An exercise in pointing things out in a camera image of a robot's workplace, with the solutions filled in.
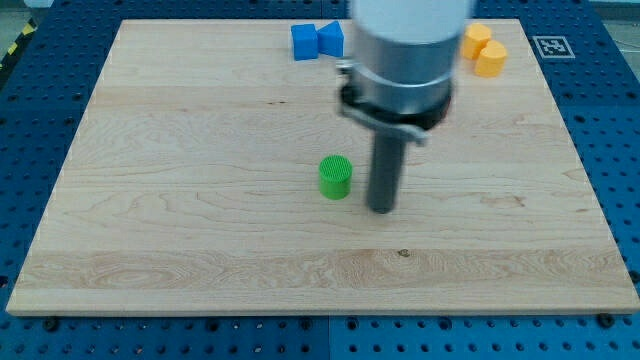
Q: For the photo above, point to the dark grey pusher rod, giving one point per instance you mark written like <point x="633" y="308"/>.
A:
<point x="387" y="159"/>

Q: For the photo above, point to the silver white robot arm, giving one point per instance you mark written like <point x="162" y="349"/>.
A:
<point x="399" y="79"/>

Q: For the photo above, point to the green cylinder block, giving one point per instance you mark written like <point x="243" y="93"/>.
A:
<point x="335" y="174"/>

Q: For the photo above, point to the blue triangular block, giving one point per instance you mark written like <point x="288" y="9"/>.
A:
<point x="331" y="40"/>

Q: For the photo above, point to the lower orange block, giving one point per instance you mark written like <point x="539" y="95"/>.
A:
<point x="491" y="60"/>

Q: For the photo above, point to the orange block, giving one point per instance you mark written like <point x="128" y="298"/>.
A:
<point x="475" y="38"/>
<point x="491" y="60"/>

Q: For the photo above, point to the blue cube block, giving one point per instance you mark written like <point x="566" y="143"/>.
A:
<point x="304" y="42"/>

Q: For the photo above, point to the upper orange block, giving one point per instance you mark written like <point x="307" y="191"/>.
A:
<point x="475" y="38"/>

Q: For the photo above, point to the light wooden board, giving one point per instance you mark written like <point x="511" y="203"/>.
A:
<point x="191" y="188"/>

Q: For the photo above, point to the white fiducial marker tag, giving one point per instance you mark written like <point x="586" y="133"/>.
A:
<point x="553" y="47"/>

